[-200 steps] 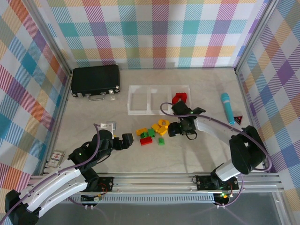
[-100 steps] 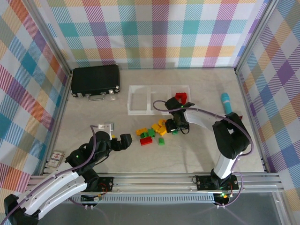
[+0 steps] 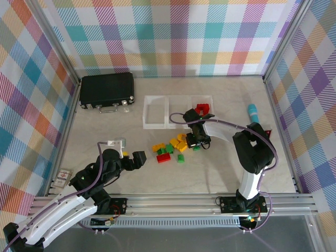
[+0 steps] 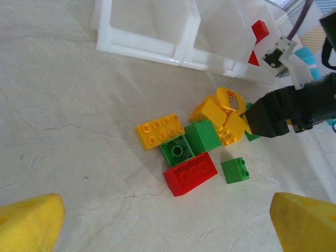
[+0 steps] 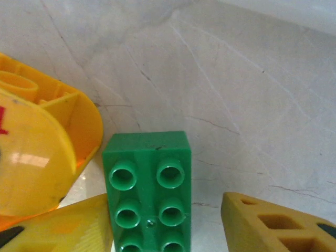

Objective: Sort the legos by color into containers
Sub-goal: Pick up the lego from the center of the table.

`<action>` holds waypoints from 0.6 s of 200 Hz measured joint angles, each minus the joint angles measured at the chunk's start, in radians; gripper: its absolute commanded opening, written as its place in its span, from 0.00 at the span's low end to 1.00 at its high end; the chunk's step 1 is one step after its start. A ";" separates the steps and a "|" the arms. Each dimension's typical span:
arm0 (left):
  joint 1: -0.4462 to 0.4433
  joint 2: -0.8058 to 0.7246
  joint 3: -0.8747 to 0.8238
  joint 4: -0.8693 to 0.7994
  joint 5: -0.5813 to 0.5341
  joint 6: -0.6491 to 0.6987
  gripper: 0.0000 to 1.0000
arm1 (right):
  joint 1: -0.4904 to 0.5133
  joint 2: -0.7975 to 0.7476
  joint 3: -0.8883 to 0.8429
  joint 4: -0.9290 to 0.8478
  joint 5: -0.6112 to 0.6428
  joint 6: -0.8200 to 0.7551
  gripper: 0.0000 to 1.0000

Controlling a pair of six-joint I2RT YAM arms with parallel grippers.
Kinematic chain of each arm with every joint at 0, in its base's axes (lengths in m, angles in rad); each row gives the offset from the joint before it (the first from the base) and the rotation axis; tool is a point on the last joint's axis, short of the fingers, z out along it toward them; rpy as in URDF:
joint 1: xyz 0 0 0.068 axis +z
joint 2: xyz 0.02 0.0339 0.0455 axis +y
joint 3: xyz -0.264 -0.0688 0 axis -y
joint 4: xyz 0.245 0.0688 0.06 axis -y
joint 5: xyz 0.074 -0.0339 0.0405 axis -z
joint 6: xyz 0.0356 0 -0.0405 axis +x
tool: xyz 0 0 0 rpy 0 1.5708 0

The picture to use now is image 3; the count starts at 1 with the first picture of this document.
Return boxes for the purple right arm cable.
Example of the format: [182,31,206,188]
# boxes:
[169,112,279,233]

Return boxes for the clear playing card box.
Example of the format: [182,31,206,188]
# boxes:
[50,167,74,188]

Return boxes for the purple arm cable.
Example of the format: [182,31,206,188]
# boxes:
[169,112,279,233]
[4,141,108,249]

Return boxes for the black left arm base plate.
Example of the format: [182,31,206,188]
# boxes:
[108,197,129,215]

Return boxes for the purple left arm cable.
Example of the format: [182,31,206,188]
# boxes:
[4,141,108,249]

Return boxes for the black ribbed carry case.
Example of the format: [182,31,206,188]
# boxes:
[79,72,137,114]

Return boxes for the teal toy microphone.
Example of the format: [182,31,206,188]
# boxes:
[247,103,260,124]

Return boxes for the aluminium frame post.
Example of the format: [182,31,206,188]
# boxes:
[262,0,315,81]
[34,0,81,86]

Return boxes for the perforated metal cable duct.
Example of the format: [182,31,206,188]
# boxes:
[41,218,245,228]

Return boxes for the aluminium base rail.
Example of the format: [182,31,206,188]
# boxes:
[27,193,320,218]

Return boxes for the small controller board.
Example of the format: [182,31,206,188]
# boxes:
[90,217,117,228]
[239,215,261,227]

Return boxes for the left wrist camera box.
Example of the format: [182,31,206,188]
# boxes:
[107,137,128,159]

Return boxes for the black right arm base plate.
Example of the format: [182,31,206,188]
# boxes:
[219,195,268,214]

